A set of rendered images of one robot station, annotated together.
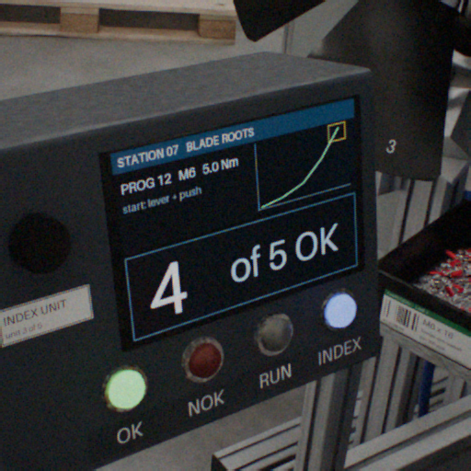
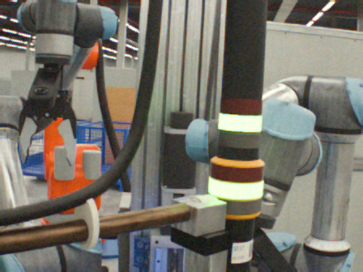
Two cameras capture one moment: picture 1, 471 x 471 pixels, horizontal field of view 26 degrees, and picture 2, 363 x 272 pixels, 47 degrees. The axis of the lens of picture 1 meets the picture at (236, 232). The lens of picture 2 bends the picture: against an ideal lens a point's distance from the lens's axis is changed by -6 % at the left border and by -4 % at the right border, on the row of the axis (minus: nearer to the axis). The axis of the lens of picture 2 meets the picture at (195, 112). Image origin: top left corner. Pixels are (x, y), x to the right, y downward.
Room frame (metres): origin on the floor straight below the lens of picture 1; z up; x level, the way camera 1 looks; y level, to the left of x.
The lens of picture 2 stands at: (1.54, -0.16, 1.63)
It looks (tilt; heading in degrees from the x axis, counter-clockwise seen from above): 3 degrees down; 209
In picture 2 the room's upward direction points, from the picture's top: 3 degrees clockwise
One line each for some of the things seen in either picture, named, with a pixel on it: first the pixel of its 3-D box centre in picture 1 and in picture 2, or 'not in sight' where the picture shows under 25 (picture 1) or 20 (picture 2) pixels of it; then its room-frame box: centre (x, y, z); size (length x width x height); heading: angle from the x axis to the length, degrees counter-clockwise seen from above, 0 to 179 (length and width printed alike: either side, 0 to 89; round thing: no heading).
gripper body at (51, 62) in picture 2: not in sight; (52, 88); (0.94, -0.81, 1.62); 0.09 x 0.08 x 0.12; 37
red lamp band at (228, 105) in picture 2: not in sight; (241, 105); (1.22, -0.29, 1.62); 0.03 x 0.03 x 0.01
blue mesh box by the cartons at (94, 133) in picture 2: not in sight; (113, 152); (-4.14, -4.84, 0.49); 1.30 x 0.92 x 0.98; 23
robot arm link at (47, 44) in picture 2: not in sight; (52, 47); (0.95, -0.81, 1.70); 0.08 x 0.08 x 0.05
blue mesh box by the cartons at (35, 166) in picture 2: not in sight; (56, 148); (-3.69, -5.75, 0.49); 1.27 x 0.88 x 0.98; 23
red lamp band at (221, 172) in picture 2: not in sight; (237, 169); (1.22, -0.29, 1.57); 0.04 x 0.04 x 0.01
